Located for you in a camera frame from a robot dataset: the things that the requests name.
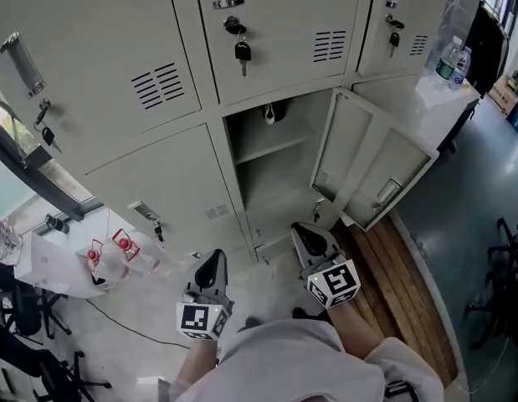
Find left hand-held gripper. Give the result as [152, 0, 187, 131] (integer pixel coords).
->
[176, 248, 236, 343]

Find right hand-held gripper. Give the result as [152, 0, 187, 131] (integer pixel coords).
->
[290, 222, 362, 310]

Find grey locker door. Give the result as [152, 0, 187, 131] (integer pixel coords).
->
[310, 87, 440, 231]

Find person's right forearm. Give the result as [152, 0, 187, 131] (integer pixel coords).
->
[325, 302, 394, 364]

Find person's left forearm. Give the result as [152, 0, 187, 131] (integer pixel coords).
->
[173, 336, 226, 398]

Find grey metal locker cabinet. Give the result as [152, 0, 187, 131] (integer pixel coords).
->
[0, 0, 460, 265]

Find red cap water jug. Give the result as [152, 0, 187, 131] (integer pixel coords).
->
[85, 238, 117, 287]
[110, 227, 143, 272]

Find wooden plank pallet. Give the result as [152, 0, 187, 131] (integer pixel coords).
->
[336, 213, 459, 385]

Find person's white shirt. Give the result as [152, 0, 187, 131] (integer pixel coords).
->
[156, 317, 446, 402]

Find black and white item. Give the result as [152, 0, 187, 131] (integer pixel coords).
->
[262, 102, 290, 126]

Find white table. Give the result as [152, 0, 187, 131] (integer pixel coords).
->
[10, 230, 113, 301]

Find black round cup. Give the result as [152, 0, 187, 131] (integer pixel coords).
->
[45, 213, 71, 235]

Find black office chair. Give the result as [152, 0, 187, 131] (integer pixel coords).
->
[0, 259, 74, 340]
[485, 198, 518, 276]
[0, 321, 114, 402]
[464, 265, 518, 352]

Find white side cabinet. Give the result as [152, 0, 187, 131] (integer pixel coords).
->
[415, 72, 481, 155]

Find pack of clear bottles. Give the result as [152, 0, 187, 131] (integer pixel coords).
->
[0, 215, 24, 265]

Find green label water bottle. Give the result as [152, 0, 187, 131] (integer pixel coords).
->
[433, 35, 464, 92]

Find blue label water bottle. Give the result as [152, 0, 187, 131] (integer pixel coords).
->
[448, 45, 474, 91]

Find cardboard box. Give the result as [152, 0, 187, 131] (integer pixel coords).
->
[486, 71, 518, 115]

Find clear plastic sheet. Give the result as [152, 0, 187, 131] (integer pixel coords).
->
[423, 0, 487, 79]

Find black floor cable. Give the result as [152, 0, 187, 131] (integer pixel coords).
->
[83, 297, 192, 349]

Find dark window frame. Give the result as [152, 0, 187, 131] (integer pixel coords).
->
[0, 106, 105, 223]

